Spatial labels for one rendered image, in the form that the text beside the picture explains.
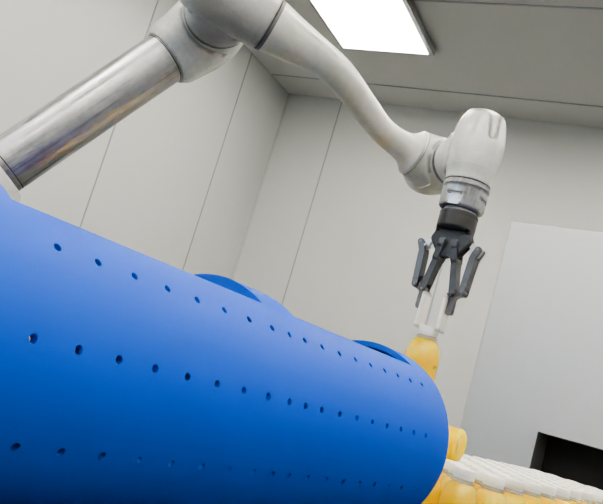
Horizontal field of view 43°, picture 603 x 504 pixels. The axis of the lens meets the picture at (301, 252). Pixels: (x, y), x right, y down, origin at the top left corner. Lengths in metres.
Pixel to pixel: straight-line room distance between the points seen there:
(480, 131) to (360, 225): 4.45
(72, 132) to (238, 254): 4.87
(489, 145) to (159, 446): 1.01
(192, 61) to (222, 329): 0.86
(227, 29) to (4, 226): 0.90
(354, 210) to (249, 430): 5.26
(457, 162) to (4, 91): 3.10
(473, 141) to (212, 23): 0.53
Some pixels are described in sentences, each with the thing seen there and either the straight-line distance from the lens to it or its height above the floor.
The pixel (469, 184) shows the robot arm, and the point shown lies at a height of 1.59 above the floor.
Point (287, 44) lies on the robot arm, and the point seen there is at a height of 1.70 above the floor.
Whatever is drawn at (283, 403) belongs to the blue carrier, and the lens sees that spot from 0.82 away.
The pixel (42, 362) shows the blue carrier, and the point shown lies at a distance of 0.59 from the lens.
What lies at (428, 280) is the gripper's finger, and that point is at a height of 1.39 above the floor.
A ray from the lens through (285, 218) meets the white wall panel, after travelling 6.20.
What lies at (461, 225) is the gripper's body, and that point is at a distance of 1.49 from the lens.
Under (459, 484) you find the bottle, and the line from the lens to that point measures 1.41.
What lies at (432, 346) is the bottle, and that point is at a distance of 1.47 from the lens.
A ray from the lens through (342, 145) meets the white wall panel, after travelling 6.23.
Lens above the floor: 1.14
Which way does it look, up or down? 9 degrees up
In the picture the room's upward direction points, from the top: 16 degrees clockwise
